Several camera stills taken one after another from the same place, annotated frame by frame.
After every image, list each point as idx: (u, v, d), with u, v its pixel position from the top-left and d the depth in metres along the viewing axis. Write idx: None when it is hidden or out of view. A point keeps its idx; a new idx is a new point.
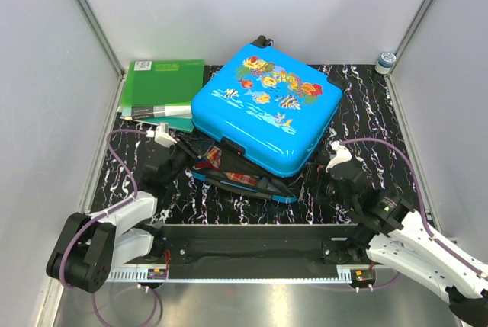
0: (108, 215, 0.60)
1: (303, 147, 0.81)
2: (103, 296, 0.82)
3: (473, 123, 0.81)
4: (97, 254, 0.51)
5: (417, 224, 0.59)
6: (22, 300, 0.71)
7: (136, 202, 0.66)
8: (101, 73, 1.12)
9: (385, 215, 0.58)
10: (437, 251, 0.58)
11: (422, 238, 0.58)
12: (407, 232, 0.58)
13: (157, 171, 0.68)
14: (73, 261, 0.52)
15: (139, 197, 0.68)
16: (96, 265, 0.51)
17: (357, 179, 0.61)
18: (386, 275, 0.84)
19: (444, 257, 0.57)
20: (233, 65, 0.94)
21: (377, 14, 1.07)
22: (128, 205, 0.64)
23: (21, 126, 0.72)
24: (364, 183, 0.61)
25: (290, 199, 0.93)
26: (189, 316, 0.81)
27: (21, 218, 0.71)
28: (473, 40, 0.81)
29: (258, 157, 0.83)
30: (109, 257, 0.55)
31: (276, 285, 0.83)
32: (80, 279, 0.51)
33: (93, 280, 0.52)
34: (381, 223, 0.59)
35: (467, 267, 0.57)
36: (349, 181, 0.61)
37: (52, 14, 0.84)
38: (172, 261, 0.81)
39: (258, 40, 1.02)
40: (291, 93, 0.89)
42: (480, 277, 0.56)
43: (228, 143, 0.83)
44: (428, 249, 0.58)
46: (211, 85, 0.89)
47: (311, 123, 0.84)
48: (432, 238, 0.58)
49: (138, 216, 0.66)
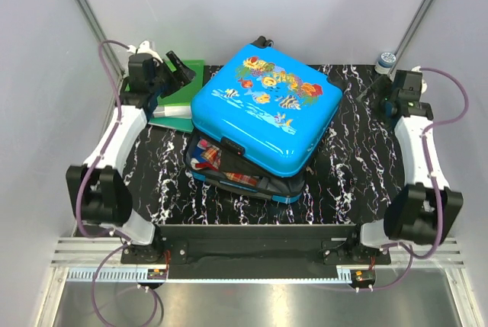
0: (104, 157, 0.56)
1: (303, 147, 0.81)
2: (103, 296, 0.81)
3: (473, 124, 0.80)
4: (113, 197, 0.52)
5: (419, 125, 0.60)
6: (21, 300, 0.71)
7: (123, 127, 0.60)
8: (101, 72, 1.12)
9: (406, 110, 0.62)
10: (415, 145, 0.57)
11: (414, 130, 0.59)
12: (408, 123, 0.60)
13: (141, 65, 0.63)
14: (91, 208, 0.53)
15: (124, 117, 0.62)
16: (116, 206, 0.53)
17: (411, 75, 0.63)
18: (388, 277, 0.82)
19: (418, 148, 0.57)
20: (234, 65, 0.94)
21: (377, 14, 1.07)
22: (117, 133, 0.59)
23: (21, 126, 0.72)
24: (410, 84, 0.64)
25: (290, 199, 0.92)
26: (188, 317, 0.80)
27: (20, 218, 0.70)
28: (473, 41, 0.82)
29: (258, 157, 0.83)
30: (123, 190, 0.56)
31: (276, 285, 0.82)
32: (109, 218, 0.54)
33: (120, 214, 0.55)
34: (397, 114, 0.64)
35: (427, 165, 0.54)
36: (403, 74, 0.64)
37: (52, 16, 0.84)
38: (172, 261, 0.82)
39: (259, 40, 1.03)
40: (291, 93, 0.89)
42: (428, 174, 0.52)
43: (228, 143, 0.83)
44: (409, 138, 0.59)
46: (211, 85, 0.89)
47: (311, 123, 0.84)
48: (422, 135, 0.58)
49: (133, 137, 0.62)
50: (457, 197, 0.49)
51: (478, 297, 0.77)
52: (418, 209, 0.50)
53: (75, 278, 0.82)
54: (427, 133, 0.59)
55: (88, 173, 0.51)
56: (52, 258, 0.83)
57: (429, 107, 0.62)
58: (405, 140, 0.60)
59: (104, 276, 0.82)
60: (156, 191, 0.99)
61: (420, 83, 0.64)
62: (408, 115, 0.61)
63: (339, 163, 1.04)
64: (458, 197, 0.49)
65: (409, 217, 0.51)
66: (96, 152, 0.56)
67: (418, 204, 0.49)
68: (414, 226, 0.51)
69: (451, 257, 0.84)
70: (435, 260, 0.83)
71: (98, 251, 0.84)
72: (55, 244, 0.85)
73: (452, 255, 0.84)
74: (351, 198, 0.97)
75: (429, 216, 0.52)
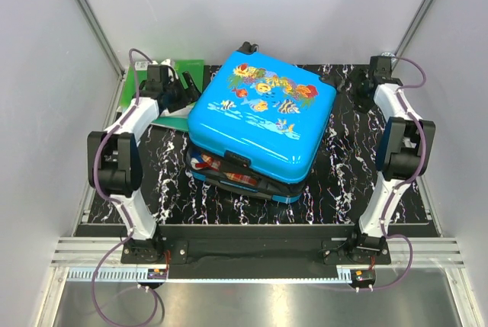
0: (122, 126, 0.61)
1: (309, 151, 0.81)
2: (103, 296, 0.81)
3: (473, 123, 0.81)
4: (129, 158, 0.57)
5: (393, 87, 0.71)
6: (22, 300, 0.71)
7: (139, 109, 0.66)
8: (101, 72, 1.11)
9: (380, 81, 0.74)
10: (393, 98, 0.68)
11: (390, 91, 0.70)
12: (383, 87, 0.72)
13: (158, 68, 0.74)
14: (105, 174, 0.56)
15: (141, 103, 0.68)
16: (130, 169, 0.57)
17: (381, 57, 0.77)
18: (387, 277, 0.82)
19: (395, 101, 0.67)
20: (224, 75, 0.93)
21: (377, 14, 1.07)
22: (134, 113, 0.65)
23: (21, 126, 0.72)
24: (383, 65, 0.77)
25: (290, 199, 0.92)
26: (188, 317, 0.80)
27: (20, 217, 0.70)
28: (473, 40, 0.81)
29: (266, 166, 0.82)
30: (137, 161, 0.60)
31: (276, 285, 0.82)
32: (122, 183, 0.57)
33: (133, 182, 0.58)
34: (374, 89, 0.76)
35: (402, 107, 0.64)
36: (376, 59, 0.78)
37: (51, 16, 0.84)
38: (172, 261, 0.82)
39: (244, 45, 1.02)
40: (287, 97, 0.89)
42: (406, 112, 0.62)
43: (232, 155, 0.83)
44: (387, 96, 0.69)
46: (205, 98, 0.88)
47: (313, 124, 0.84)
48: (396, 91, 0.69)
49: (145, 121, 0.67)
50: (430, 125, 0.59)
51: (477, 297, 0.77)
52: (400, 136, 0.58)
53: (75, 278, 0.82)
54: (400, 91, 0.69)
55: (107, 136, 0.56)
56: (52, 258, 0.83)
57: (399, 80, 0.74)
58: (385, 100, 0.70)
59: (104, 276, 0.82)
60: (156, 190, 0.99)
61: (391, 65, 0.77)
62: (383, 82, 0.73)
63: (339, 163, 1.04)
64: (431, 125, 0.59)
65: (393, 145, 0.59)
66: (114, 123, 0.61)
67: (399, 133, 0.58)
68: (401, 159, 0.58)
69: (451, 257, 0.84)
70: (435, 260, 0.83)
71: (98, 251, 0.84)
72: (55, 244, 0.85)
73: (452, 255, 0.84)
74: (351, 198, 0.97)
75: (413, 149, 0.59)
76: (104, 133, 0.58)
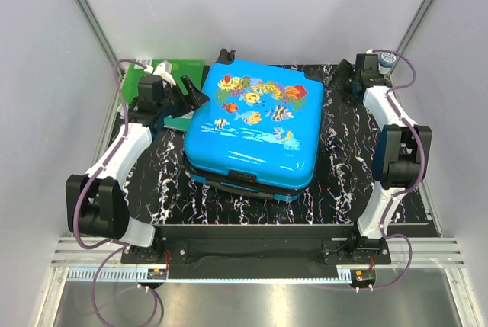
0: (106, 168, 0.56)
1: (310, 155, 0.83)
2: (103, 296, 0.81)
3: (473, 123, 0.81)
4: (110, 211, 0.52)
5: (383, 90, 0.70)
6: (21, 300, 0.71)
7: (127, 142, 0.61)
8: (101, 72, 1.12)
9: (369, 84, 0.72)
10: (383, 103, 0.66)
11: (380, 94, 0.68)
12: (373, 90, 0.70)
13: (151, 87, 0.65)
14: (86, 220, 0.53)
15: (130, 133, 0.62)
16: (112, 219, 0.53)
17: (368, 56, 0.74)
18: (387, 277, 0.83)
19: (386, 106, 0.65)
20: (210, 92, 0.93)
21: (377, 14, 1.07)
22: (121, 147, 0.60)
23: (21, 125, 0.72)
24: (370, 65, 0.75)
25: (290, 197, 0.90)
26: (188, 317, 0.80)
27: (20, 217, 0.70)
28: (473, 40, 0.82)
29: (270, 178, 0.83)
30: (121, 205, 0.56)
31: (276, 285, 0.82)
32: (104, 231, 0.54)
33: (116, 228, 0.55)
34: (363, 91, 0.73)
35: (396, 112, 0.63)
36: (363, 58, 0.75)
37: (51, 15, 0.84)
38: (172, 261, 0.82)
39: (223, 54, 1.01)
40: (278, 103, 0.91)
42: (400, 118, 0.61)
43: (238, 174, 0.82)
44: (378, 100, 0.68)
46: (197, 121, 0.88)
47: (306, 125, 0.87)
48: (386, 95, 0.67)
49: (136, 152, 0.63)
50: (427, 130, 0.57)
51: (478, 297, 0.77)
52: (398, 144, 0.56)
53: (75, 278, 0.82)
54: (390, 94, 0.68)
55: (88, 184, 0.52)
56: (52, 258, 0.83)
57: (387, 81, 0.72)
58: (376, 104, 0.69)
59: (104, 276, 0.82)
60: (156, 190, 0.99)
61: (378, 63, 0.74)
62: (372, 86, 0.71)
63: (339, 162, 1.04)
64: (428, 130, 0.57)
65: (392, 154, 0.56)
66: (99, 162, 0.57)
67: (396, 141, 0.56)
68: (400, 168, 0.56)
69: (451, 257, 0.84)
70: (435, 260, 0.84)
71: (98, 251, 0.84)
72: (55, 244, 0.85)
73: (452, 255, 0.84)
74: (351, 198, 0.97)
75: (410, 155, 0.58)
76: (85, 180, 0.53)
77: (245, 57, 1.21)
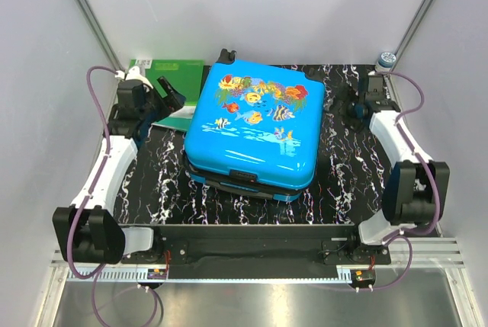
0: (93, 195, 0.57)
1: (311, 155, 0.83)
2: (103, 296, 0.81)
3: (473, 123, 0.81)
4: (103, 241, 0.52)
5: (391, 114, 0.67)
6: (21, 300, 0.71)
7: (112, 160, 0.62)
8: (101, 72, 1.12)
9: (376, 108, 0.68)
10: (393, 131, 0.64)
11: (387, 121, 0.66)
12: (380, 116, 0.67)
13: (131, 91, 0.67)
14: (81, 249, 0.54)
15: (113, 149, 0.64)
16: (107, 248, 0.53)
17: (372, 77, 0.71)
18: (387, 277, 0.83)
19: (397, 135, 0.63)
20: (210, 91, 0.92)
21: (377, 14, 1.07)
22: (106, 168, 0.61)
23: (21, 125, 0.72)
24: (375, 87, 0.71)
25: (290, 197, 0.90)
26: (188, 317, 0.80)
27: (20, 217, 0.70)
28: (473, 40, 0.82)
29: (271, 178, 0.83)
30: (115, 232, 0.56)
31: (276, 285, 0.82)
32: (101, 258, 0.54)
33: (112, 254, 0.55)
34: (369, 116, 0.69)
35: (408, 145, 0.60)
36: (367, 78, 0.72)
37: (52, 15, 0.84)
38: (172, 261, 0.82)
39: (223, 53, 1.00)
40: (279, 103, 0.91)
42: (413, 153, 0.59)
43: (239, 174, 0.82)
44: (386, 128, 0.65)
46: (197, 121, 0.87)
47: (307, 126, 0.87)
48: (396, 123, 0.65)
49: (121, 169, 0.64)
50: (444, 167, 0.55)
51: (478, 297, 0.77)
52: (412, 183, 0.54)
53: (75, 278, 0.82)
54: (399, 121, 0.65)
55: (78, 216, 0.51)
56: (52, 258, 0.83)
57: (394, 104, 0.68)
58: (383, 132, 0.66)
59: (104, 276, 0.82)
60: (156, 190, 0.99)
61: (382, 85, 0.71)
62: (380, 111, 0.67)
63: (339, 163, 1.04)
64: (444, 168, 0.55)
65: (406, 194, 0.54)
66: (85, 189, 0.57)
67: (409, 180, 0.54)
68: (414, 208, 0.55)
69: (451, 257, 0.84)
70: (435, 260, 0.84)
71: None
72: (55, 244, 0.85)
73: (452, 255, 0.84)
74: (351, 198, 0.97)
75: (424, 193, 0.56)
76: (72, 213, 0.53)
77: (245, 57, 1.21)
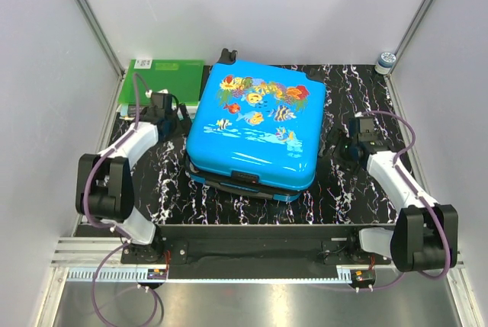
0: (117, 150, 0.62)
1: (313, 156, 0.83)
2: (103, 296, 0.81)
3: (473, 123, 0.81)
4: (119, 185, 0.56)
5: (388, 155, 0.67)
6: (21, 300, 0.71)
7: (137, 133, 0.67)
8: (101, 72, 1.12)
9: (370, 148, 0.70)
10: (393, 174, 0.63)
11: (385, 163, 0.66)
12: (377, 157, 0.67)
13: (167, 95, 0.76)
14: (94, 200, 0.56)
15: (140, 127, 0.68)
16: (120, 196, 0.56)
17: (363, 120, 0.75)
18: (388, 277, 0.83)
19: (396, 177, 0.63)
20: (212, 92, 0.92)
21: (377, 14, 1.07)
22: (131, 137, 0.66)
23: (22, 126, 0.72)
24: (366, 128, 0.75)
25: (290, 197, 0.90)
26: (188, 317, 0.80)
27: (20, 217, 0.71)
28: (473, 40, 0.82)
29: (271, 179, 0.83)
30: (129, 190, 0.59)
31: (276, 285, 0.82)
32: (111, 211, 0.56)
33: (122, 210, 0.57)
34: (365, 156, 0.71)
35: (409, 187, 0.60)
36: (357, 121, 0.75)
37: (51, 15, 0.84)
38: (172, 261, 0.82)
39: (224, 53, 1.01)
40: (280, 103, 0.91)
42: (416, 196, 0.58)
43: (240, 174, 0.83)
44: (384, 171, 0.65)
46: (199, 121, 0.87)
47: (311, 127, 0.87)
48: (393, 165, 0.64)
49: (142, 145, 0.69)
50: (452, 211, 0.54)
51: (478, 297, 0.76)
52: (421, 230, 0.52)
53: (75, 278, 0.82)
54: (396, 161, 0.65)
55: (100, 161, 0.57)
56: (52, 258, 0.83)
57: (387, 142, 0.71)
58: (383, 174, 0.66)
59: (104, 276, 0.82)
60: (156, 190, 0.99)
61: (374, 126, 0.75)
62: (374, 152, 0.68)
63: None
64: (452, 211, 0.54)
65: (417, 243, 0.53)
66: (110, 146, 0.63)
67: (418, 226, 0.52)
68: (426, 254, 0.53)
69: None
70: None
71: (98, 251, 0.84)
72: (55, 244, 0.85)
73: None
74: (351, 198, 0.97)
75: (432, 238, 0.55)
76: (97, 157, 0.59)
77: (245, 57, 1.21)
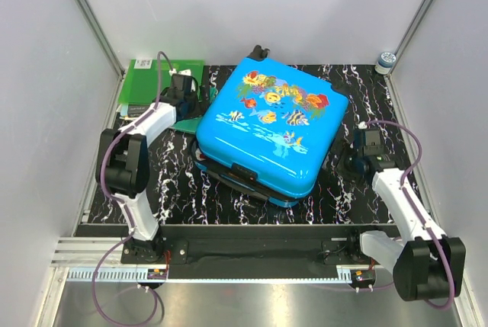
0: (136, 127, 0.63)
1: (316, 165, 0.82)
2: (103, 296, 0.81)
3: (473, 123, 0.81)
4: (136, 159, 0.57)
5: (394, 176, 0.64)
6: (22, 300, 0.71)
7: (155, 113, 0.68)
8: (101, 72, 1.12)
9: (377, 164, 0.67)
10: (399, 198, 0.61)
11: (392, 184, 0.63)
12: (383, 177, 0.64)
13: (186, 77, 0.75)
14: (111, 172, 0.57)
15: (159, 108, 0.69)
16: (136, 171, 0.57)
17: (369, 132, 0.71)
18: (387, 277, 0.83)
19: (405, 203, 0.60)
20: (233, 84, 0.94)
21: (377, 14, 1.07)
22: (150, 117, 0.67)
23: (22, 126, 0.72)
24: (372, 140, 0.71)
25: (290, 202, 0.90)
26: (188, 317, 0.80)
27: (20, 217, 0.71)
28: (473, 40, 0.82)
29: (271, 180, 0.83)
30: (145, 168, 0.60)
31: (276, 285, 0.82)
32: (126, 184, 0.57)
33: (137, 185, 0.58)
34: (370, 171, 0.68)
35: (416, 216, 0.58)
36: (364, 133, 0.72)
37: (51, 15, 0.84)
38: (172, 261, 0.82)
39: (255, 51, 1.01)
40: (296, 107, 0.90)
42: (424, 228, 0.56)
43: (240, 169, 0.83)
44: (390, 191, 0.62)
46: (214, 110, 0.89)
47: (321, 136, 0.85)
48: (401, 187, 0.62)
49: (159, 126, 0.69)
50: (459, 245, 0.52)
51: (478, 298, 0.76)
52: (427, 264, 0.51)
53: (75, 278, 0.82)
54: (405, 184, 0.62)
55: (120, 135, 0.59)
56: (52, 258, 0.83)
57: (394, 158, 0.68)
58: (389, 197, 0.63)
59: (104, 276, 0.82)
60: (156, 191, 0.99)
61: (380, 138, 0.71)
62: (381, 169, 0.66)
63: None
64: (459, 245, 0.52)
65: (422, 276, 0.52)
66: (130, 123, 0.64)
67: (425, 261, 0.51)
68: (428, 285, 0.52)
69: None
70: None
71: (98, 251, 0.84)
72: (55, 244, 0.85)
73: None
74: (351, 198, 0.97)
75: (435, 267, 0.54)
76: (119, 131, 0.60)
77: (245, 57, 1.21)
